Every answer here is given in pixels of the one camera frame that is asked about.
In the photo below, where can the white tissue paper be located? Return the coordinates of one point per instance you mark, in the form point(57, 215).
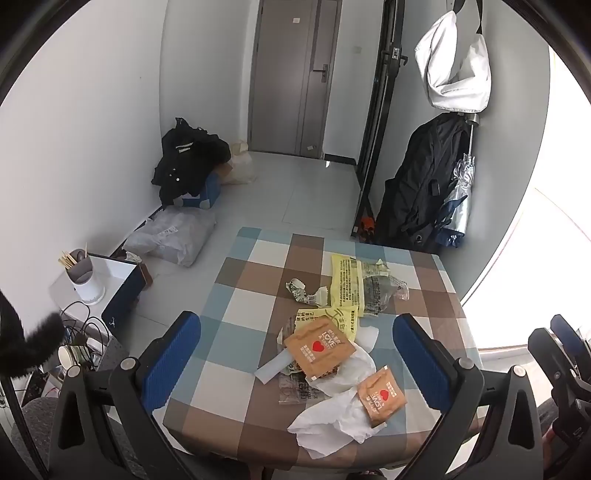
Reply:
point(332, 415)

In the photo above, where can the silver folding umbrella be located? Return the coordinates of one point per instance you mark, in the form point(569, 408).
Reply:
point(457, 203)

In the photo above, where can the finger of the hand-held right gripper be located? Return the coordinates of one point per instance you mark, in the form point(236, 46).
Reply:
point(549, 346)
point(565, 327)

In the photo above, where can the blue storage box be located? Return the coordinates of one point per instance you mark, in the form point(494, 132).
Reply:
point(210, 191)

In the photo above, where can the white hanging bag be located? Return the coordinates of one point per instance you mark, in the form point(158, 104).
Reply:
point(452, 69)

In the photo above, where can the small white torn wrapper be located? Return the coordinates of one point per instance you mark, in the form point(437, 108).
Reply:
point(317, 296)

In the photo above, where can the grey door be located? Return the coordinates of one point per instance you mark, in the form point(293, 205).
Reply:
point(286, 69)

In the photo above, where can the black jacket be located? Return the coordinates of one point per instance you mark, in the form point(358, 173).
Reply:
point(184, 161)

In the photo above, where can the beige plastic bag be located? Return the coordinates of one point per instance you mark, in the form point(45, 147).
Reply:
point(240, 166)

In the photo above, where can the blue white cardboard box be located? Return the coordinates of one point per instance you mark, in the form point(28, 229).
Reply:
point(122, 300)

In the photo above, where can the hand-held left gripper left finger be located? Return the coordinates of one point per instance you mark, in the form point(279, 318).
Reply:
point(171, 360)

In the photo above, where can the small clear crumpled wrapper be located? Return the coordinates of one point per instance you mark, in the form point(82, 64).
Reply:
point(286, 332)

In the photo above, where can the chopstick holder cup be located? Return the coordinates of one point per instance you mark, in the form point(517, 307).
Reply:
point(87, 284)

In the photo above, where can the orange black tool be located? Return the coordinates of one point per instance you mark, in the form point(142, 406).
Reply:
point(368, 226)

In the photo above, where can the white strip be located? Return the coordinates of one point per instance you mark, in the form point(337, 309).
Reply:
point(272, 369)

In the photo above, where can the large brown heart packet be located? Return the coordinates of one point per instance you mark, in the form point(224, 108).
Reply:
point(318, 348)

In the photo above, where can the black furry object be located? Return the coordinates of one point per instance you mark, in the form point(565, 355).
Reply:
point(27, 346)

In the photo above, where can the yellow clear printed wrapper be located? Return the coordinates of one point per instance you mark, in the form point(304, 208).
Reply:
point(346, 281)

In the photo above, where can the person's right hand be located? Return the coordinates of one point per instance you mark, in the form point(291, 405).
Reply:
point(550, 445)

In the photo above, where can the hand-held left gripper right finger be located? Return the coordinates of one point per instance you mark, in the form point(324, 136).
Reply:
point(420, 364)

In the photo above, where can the brown cardboard piece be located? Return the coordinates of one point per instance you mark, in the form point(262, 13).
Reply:
point(145, 276)

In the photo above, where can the checkered tablecloth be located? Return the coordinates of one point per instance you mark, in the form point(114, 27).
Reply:
point(258, 258)

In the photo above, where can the white mug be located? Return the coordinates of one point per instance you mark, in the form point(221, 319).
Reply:
point(69, 357)

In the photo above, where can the grey plastic bag on floor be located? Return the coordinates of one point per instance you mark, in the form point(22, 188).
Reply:
point(175, 230)

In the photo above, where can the small brown heart packet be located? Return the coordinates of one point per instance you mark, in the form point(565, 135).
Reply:
point(381, 397)

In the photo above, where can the yellow wrapper with line drawing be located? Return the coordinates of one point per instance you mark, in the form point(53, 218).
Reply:
point(341, 323)

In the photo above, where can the crumpled green white wrapper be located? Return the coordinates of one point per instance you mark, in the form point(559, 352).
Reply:
point(295, 288)

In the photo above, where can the white paper piece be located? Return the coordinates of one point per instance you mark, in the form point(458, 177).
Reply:
point(368, 337)

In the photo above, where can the bundle of wooden chopsticks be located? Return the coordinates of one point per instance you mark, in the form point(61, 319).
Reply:
point(68, 261)

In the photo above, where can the black folded stand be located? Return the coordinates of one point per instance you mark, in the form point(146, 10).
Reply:
point(383, 92)

